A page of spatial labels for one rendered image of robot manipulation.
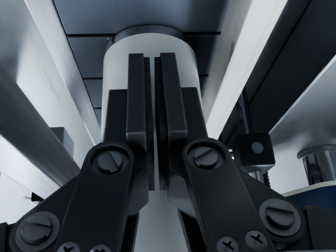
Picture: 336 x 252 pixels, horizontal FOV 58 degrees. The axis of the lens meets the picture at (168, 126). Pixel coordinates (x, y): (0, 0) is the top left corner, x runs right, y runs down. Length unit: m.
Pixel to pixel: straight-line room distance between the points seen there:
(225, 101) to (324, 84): 0.10
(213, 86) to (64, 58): 0.09
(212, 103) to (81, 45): 0.07
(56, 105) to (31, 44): 0.10
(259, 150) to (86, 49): 0.15
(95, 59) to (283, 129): 0.19
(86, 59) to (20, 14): 0.07
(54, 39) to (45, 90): 0.14
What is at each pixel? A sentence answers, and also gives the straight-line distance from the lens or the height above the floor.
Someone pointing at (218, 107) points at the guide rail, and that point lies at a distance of 0.16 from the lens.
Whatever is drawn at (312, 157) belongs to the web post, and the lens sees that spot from 0.37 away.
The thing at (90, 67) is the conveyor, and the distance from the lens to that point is 0.18.
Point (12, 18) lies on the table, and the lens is 0.24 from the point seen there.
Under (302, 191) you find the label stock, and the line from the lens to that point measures 0.37.
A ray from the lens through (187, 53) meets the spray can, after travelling 0.15.
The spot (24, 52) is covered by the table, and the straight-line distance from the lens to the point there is 0.27.
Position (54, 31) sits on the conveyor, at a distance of 0.17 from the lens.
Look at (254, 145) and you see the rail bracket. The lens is 0.26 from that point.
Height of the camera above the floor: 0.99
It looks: 25 degrees down
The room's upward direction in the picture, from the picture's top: 176 degrees clockwise
